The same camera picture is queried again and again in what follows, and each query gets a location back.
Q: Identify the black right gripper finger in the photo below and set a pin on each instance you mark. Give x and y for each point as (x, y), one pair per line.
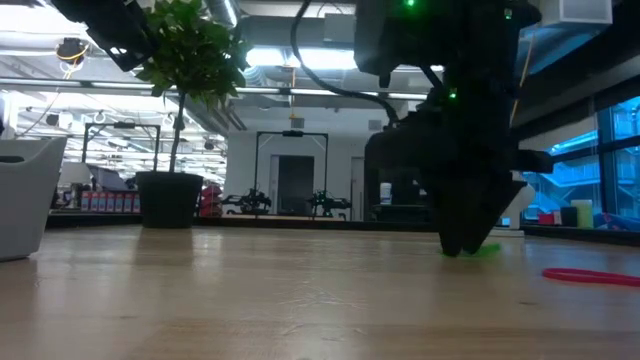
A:
(452, 215)
(492, 205)

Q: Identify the green rubber band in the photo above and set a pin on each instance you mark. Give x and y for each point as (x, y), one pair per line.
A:
(490, 249)

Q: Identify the long red rubber band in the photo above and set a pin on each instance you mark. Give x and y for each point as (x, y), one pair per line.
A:
(549, 275)

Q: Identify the black background robot arm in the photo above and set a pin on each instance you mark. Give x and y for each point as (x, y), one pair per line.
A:
(252, 201)
(327, 202)

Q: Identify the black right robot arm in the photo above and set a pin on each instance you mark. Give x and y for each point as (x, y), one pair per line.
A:
(450, 40)

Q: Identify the grey plastic bin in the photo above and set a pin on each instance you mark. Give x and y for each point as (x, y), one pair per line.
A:
(30, 200)

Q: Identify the black cabinet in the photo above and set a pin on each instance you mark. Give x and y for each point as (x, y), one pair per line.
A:
(400, 210)

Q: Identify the red container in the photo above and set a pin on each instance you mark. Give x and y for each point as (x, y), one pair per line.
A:
(546, 218)

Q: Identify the white canister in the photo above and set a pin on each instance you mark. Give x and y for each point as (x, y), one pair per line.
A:
(385, 194)

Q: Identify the black container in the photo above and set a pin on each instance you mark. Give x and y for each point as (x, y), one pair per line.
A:
(567, 216)

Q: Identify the green leafy plant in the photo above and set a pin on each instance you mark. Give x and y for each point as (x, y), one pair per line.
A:
(195, 50)

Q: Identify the pale yellow container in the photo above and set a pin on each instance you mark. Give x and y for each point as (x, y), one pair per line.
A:
(585, 214)

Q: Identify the grey laptop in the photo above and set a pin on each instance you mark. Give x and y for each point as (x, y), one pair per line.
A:
(105, 177)

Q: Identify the long ceiling light bar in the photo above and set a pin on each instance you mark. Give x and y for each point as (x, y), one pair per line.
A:
(270, 90)

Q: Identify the red product box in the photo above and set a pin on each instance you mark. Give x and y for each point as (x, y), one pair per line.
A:
(125, 202)
(85, 202)
(105, 202)
(95, 202)
(135, 202)
(115, 202)

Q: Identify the black plant pot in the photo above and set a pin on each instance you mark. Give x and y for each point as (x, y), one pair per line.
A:
(169, 200)

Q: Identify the red bag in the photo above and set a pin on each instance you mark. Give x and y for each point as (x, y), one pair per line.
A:
(211, 200)

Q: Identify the black background station frame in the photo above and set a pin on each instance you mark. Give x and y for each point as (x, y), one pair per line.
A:
(120, 125)
(292, 133)

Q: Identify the grey wall vent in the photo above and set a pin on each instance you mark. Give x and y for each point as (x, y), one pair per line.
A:
(297, 123)

